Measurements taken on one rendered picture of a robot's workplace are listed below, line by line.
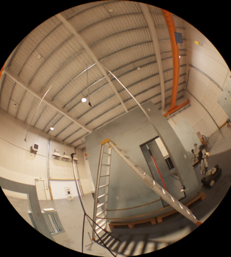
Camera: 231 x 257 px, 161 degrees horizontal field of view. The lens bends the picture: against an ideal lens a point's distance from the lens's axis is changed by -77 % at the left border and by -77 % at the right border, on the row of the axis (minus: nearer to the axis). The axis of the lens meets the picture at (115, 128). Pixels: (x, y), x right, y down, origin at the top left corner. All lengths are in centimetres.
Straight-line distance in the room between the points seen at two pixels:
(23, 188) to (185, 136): 711
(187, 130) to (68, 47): 944
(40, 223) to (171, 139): 334
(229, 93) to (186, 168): 516
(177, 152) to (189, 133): 412
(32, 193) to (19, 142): 882
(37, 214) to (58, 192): 914
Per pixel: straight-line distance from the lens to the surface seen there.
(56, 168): 1105
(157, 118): 231
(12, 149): 1020
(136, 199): 219
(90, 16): 696
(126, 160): 136
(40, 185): 1009
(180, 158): 211
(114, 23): 702
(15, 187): 197
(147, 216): 245
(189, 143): 605
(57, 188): 1098
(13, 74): 844
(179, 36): 781
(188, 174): 222
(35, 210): 206
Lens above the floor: 158
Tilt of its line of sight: 33 degrees up
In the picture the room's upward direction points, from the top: 20 degrees counter-clockwise
